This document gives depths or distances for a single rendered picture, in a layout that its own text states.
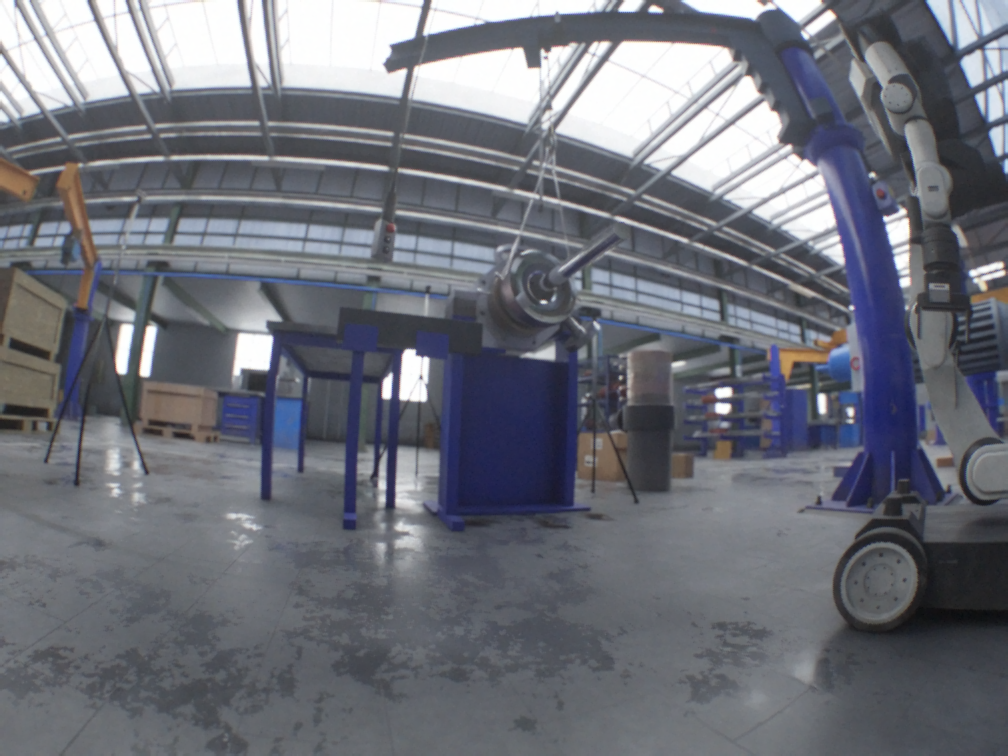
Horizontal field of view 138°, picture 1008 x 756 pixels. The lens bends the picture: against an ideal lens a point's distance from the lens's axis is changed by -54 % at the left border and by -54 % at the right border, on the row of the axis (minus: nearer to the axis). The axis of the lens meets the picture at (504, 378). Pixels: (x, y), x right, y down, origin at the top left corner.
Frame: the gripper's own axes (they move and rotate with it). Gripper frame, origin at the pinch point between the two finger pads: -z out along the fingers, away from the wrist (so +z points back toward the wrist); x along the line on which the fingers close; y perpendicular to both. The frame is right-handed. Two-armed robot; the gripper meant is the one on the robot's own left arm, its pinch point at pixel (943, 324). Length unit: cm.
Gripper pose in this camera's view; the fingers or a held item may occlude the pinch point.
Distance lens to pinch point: 94.4
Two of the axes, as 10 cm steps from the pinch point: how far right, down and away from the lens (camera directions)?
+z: 1.4, -9.9, -0.3
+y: -8.5, -1.1, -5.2
